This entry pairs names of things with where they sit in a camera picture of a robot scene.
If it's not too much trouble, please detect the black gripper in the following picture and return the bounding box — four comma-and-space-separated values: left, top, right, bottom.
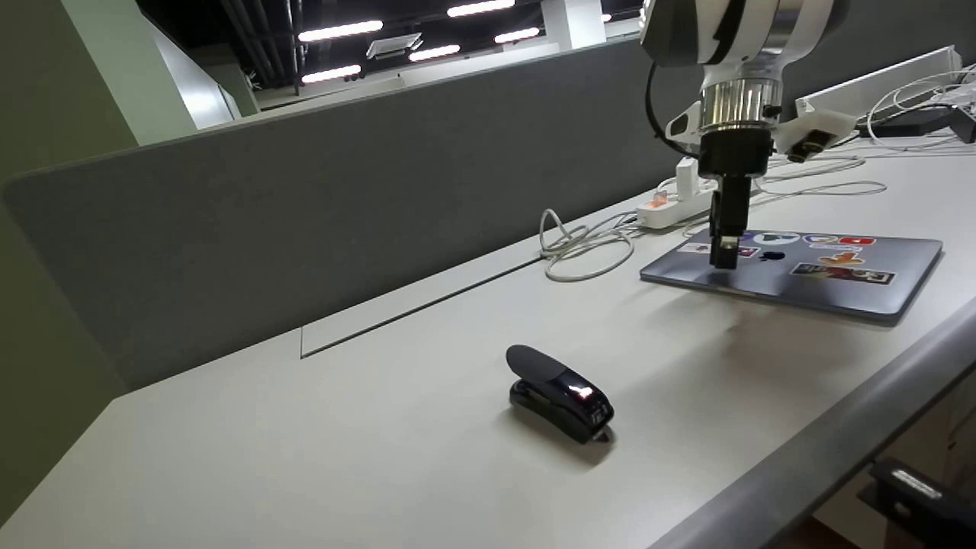
699, 124, 776, 272

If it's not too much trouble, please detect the grey laptop with stickers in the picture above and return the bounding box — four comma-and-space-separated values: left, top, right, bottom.
637, 226, 945, 329

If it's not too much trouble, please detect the white charger plug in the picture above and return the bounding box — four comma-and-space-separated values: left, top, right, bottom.
675, 151, 706, 201

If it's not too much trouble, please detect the white power strip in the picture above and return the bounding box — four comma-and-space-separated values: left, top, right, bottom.
633, 180, 718, 236

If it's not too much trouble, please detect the black stapler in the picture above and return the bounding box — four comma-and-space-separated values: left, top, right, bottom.
503, 341, 616, 445

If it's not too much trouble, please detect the short grey desk divider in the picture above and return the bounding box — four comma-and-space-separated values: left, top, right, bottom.
802, 0, 976, 101

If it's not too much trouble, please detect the short ceiling light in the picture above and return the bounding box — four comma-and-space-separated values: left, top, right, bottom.
407, 40, 468, 68
445, 0, 519, 21
490, 23, 545, 48

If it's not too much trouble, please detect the black box under desk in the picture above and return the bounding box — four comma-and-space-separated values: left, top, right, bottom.
861, 461, 976, 549

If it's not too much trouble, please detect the long grey desk divider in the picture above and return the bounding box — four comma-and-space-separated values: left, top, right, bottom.
0, 40, 715, 392

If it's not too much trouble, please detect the long ceiling light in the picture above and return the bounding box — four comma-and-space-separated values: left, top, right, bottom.
296, 15, 388, 44
300, 61, 366, 87

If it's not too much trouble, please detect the white cable behind laptop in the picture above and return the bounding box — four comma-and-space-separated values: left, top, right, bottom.
755, 150, 890, 204

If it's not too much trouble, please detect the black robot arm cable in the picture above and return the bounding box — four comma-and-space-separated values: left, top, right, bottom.
641, 59, 709, 158

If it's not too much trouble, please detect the white looped cable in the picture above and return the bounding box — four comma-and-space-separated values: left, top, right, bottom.
534, 204, 645, 282

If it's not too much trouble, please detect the black device with cables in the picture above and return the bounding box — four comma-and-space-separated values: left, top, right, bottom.
868, 101, 976, 145

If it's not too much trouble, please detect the white cable tray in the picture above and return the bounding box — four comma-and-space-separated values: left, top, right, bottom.
792, 41, 964, 121

